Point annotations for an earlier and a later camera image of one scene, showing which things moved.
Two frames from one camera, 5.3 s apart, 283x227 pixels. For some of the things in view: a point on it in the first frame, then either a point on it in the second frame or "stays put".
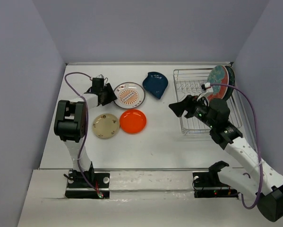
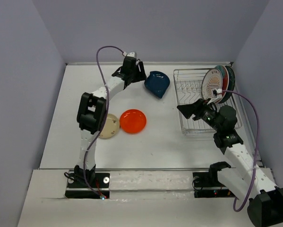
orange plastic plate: x=132 y=121 stays put
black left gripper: x=112 y=95 to x=141 y=75
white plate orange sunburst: x=129 y=95 to x=212 y=79
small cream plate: x=105 y=126 stays put
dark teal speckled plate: x=231 y=89 stays put
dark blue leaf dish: x=155 y=82 stays put
